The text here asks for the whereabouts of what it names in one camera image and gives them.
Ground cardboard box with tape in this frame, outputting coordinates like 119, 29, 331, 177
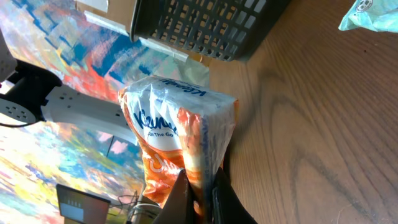
74, 0, 212, 68

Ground orange white tissue pack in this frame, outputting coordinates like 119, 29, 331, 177
119, 76, 239, 217

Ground mint green wipes pack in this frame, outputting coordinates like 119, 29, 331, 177
338, 0, 397, 33

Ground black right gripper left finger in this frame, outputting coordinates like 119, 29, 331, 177
152, 170, 195, 224

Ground dark grey plastic basket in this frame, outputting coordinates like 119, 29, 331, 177
129, 0, 290, 62

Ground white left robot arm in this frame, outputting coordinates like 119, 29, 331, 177
1, 36, 137, 145

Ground small display screen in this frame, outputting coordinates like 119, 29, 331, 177
56, 184, 111, 224

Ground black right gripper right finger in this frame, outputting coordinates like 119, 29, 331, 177
212, 167, 257, 224

